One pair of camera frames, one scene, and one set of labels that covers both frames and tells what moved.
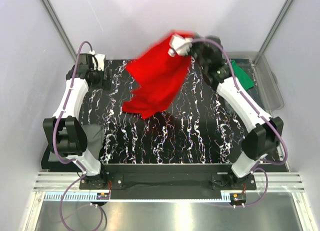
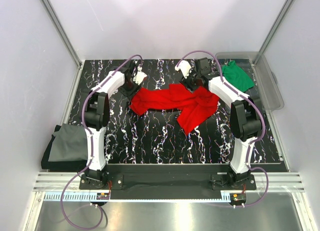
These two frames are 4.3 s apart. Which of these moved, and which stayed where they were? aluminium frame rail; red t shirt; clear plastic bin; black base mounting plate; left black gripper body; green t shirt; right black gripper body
Moved: red t shirt; right black gripper body; left black gripper body
Stayed: green t shirt; black base mounting plate; clear plastic bin; aluminium frame rail
